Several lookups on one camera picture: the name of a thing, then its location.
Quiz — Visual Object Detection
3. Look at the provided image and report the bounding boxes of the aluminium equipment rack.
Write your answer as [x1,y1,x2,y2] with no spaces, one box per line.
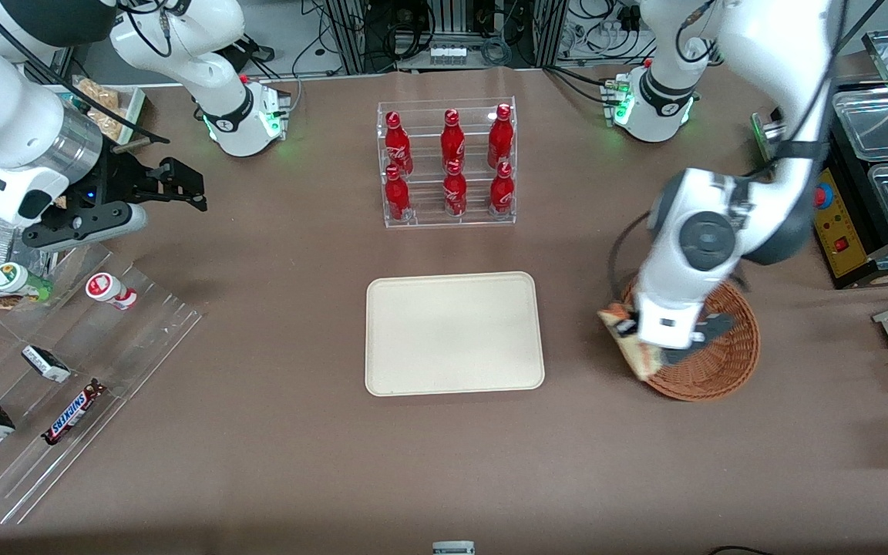
[321,0,568,74]

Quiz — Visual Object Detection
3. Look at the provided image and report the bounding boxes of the green white yogurt bottle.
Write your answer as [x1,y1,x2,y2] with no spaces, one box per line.
[0,262,53,301]

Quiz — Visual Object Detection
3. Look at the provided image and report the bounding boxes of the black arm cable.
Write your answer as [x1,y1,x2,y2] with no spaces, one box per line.
[0,0,170,145]
[608,0,853,301]

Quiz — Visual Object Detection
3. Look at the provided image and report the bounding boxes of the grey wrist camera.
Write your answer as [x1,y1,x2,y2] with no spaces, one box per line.
[23,201,149,252]
[664,311,738,368]

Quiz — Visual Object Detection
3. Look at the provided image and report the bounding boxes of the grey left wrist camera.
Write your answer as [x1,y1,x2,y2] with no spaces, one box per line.
[664,311,738,368]

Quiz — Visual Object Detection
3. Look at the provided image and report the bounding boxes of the red cola bottle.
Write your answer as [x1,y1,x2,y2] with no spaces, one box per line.
[384,165,412,223]
[441,109,466,167]
[488,103,515,169]
[384,111,414,177]
[489,161,515,217]
[443,160,468,218]

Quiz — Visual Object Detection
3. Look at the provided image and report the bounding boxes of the Snickers chocolate bar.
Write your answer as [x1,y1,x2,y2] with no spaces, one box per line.
[41,379,107,446]

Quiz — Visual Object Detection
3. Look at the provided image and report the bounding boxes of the red white yogurt bottle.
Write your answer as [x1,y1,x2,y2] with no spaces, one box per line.
[86,272,139,311]

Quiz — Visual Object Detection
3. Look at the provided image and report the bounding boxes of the clear acrylic stepped shelf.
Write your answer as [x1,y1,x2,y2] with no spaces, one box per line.
[0,243,206,526]

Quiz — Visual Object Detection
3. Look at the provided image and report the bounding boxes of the metal tray with bread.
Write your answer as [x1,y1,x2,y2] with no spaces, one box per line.
[43,75,148,147]

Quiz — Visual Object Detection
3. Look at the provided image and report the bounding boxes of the black food warmer cabinet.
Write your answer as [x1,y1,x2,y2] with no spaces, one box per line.
[751,27,888,291]

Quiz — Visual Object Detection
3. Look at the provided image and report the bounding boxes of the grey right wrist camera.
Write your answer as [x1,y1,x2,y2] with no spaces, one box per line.
[23,201,149,252]

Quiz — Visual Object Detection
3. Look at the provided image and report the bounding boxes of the brown wicker basket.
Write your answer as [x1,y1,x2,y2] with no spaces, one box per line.
[614,277,761,402]

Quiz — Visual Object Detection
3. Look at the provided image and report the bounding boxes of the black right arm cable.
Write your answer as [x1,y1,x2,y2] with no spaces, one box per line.
[0,0,170,145]

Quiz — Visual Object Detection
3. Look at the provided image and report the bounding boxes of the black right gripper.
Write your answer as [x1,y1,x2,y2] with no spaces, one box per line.
[89,151,209,212]

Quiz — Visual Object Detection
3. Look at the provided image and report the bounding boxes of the cream plastic tray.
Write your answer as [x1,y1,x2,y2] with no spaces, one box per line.
[365,271,546,398]

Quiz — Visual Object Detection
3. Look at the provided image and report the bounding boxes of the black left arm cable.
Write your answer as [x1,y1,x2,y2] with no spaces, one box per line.
[608,0,853,301]

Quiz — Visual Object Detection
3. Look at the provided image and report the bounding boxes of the clear acrylic bottle rack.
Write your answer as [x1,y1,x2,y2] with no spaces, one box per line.
[376,96,518,228]

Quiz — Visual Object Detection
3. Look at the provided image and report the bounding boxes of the triangle sandwich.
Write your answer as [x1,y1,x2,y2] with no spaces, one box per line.
[597,304,666,383]

